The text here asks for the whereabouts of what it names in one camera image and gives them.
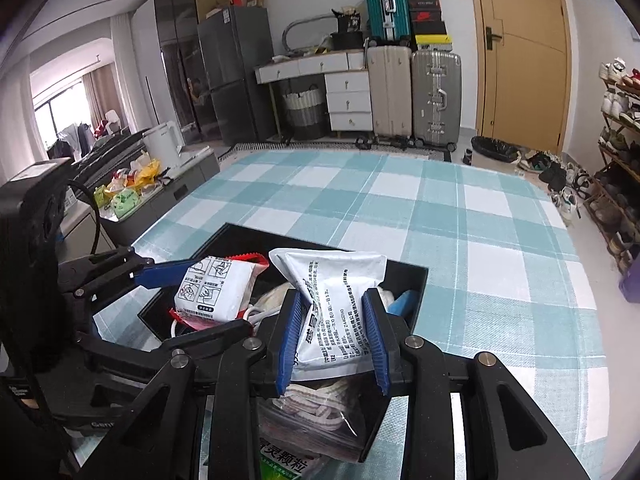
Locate black red shoe box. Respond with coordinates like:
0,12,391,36
408,0,443,23

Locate white curtain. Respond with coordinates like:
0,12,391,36
110,12,138,133

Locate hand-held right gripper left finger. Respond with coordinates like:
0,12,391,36
82,287,306,480

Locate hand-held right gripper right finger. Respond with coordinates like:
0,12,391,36
361,287,593,480

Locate white blue plush toy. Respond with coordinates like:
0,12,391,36
377,285,418,318

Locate beige suitcase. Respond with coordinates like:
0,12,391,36
366,45,413,140

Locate wooden door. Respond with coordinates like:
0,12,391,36
466,0,572,153

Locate white desk with drawers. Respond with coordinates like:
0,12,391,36
255,50,373,138

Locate brown curtain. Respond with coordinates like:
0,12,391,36
82,65,118,133

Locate green snack pack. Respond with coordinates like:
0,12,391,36
112,190,143,220

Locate rows of shoes on rack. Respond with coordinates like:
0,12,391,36
587,57,640,271

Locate curved metal frame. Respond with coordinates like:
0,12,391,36
282,15,341,56

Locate green white medicine sachet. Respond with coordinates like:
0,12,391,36
259,437,323,480
269,247,388,381

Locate red white sachet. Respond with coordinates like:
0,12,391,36
170,254,271,331

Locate bag of white shoelaces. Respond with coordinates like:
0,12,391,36
257,377,381,463

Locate grey side cabinet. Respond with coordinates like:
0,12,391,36
60,146,221,256

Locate dark glass wardrobe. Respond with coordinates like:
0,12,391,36
132,0,228,143

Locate black keyboard piano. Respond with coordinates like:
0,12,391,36
70,127,151,181

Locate teal checkered tablecloth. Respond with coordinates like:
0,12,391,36
65,149,626,480

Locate purple bag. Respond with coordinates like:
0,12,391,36
619,252,640,303

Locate white electric kettle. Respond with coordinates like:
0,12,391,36
145,121,183,170

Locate group of shoes on floor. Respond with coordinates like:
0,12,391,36
517,150,593,226

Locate black trash basket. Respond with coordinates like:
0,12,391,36
470,135,521,163

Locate black bag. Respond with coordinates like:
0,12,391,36
330,7,365,52

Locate yellow snack bag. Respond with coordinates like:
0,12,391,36
131,158,162,183

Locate teal suitcase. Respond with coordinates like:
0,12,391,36
363,0,412,46

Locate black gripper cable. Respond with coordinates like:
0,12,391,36
65,180,101,256

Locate hanging clothes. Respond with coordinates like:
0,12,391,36
47,120,126,161

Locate grey refrigerator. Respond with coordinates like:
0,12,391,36
196,6,278,146

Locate woven laundry basket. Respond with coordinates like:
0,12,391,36
280,85,328,141

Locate silver suitcase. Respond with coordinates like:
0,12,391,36
411,50,462,150

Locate white charging cable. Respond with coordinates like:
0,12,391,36
170,305,281,341

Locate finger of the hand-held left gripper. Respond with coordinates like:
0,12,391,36
57,246,198,311
75,319,253,396

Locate yellow black shoe box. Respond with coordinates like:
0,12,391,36
415,35,453,52

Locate black cardboard box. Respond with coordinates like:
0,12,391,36
137,222,430,465

